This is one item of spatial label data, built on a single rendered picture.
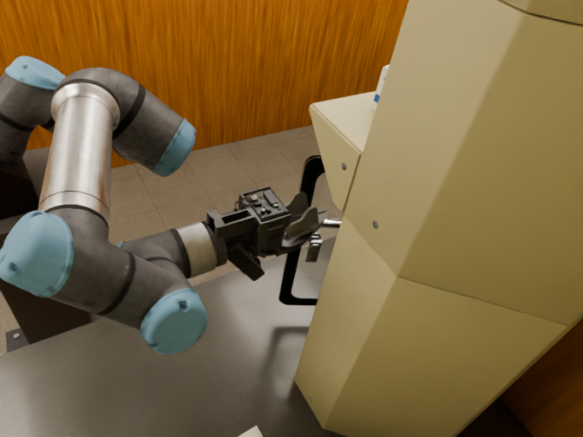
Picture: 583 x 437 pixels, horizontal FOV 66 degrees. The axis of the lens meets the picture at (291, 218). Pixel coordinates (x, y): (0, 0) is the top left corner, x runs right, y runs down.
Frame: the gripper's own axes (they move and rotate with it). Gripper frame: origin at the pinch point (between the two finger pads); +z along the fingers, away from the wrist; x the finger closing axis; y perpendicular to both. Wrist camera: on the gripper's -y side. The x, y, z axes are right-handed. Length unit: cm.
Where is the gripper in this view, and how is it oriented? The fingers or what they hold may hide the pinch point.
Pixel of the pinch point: (318, 217)
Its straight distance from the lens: 76.8
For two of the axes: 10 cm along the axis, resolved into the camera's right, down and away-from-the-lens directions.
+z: 8.6, -2.7, 4.4
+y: 1.3, -7.0, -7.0
